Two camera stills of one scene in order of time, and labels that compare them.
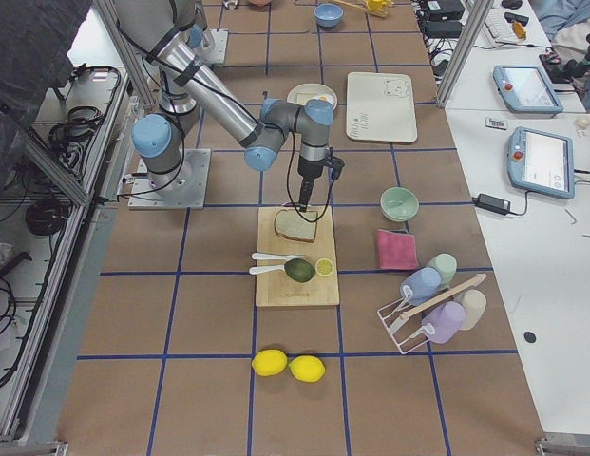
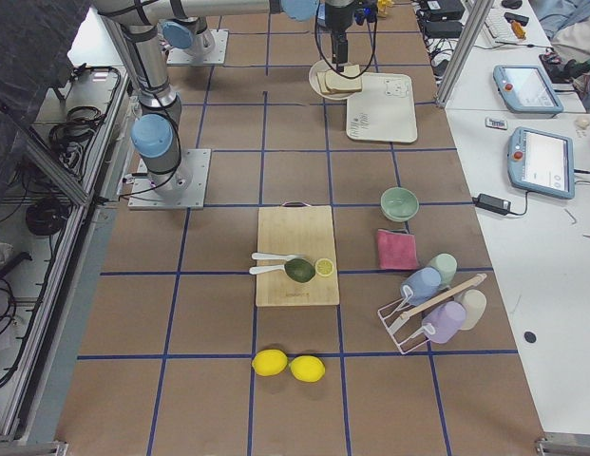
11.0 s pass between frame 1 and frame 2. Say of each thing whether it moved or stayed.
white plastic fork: stayed
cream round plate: moved
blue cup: stayed
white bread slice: moved
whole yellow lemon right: stayed
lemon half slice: stayed
